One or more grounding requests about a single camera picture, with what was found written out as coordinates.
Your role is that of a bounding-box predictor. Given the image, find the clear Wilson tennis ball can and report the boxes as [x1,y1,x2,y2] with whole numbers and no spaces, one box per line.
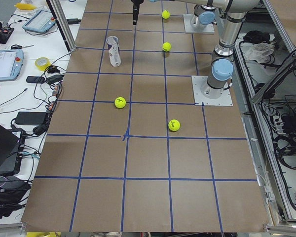
[106,36,121,67]

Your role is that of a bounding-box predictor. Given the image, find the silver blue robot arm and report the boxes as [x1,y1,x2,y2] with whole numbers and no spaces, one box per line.
[201,12,246,99]
[184,0,258,36]

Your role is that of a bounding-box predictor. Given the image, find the yellow tennis ball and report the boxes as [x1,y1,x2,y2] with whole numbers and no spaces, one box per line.
[162,10,170,19]
[168,119,181,132]
[162,42,172,52]
[114,97,126,109]

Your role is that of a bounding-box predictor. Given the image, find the blue grey teach pendant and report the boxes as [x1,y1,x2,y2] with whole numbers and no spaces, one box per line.
[22,10,56,34]
[0,49,24,82]

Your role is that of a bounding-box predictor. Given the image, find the yellow tape roll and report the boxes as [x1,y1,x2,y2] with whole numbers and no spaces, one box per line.
[35,57,51,72]

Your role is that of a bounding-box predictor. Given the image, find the yellow plastic bag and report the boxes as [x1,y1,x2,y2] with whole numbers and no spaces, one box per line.
[14,2,37,11]

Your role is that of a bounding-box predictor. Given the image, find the black power strip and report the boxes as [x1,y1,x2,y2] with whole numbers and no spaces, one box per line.
[46,82,63,124]

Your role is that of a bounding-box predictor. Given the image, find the black smartphone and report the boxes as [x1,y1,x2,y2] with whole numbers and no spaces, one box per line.
[26,76,45,84]

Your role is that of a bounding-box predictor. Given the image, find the white crumpled cloth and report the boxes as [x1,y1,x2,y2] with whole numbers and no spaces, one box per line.
[244,43,274,64]

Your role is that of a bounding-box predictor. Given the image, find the black power adapter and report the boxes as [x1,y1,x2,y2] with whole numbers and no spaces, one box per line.
[15,112,46,125]

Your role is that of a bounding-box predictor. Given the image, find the black laptop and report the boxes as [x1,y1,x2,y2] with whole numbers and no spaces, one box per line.
[0,125,25,176]

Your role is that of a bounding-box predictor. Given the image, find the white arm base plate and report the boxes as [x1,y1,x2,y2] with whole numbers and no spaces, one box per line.
[184,12,215,34]
[191,76,233,106]

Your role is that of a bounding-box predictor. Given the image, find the aluminium frame post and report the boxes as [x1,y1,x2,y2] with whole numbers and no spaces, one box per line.
[46,0,76,53]

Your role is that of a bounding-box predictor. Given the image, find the coiled black cables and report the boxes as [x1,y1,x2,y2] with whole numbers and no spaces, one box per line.
[272,134,296,171]

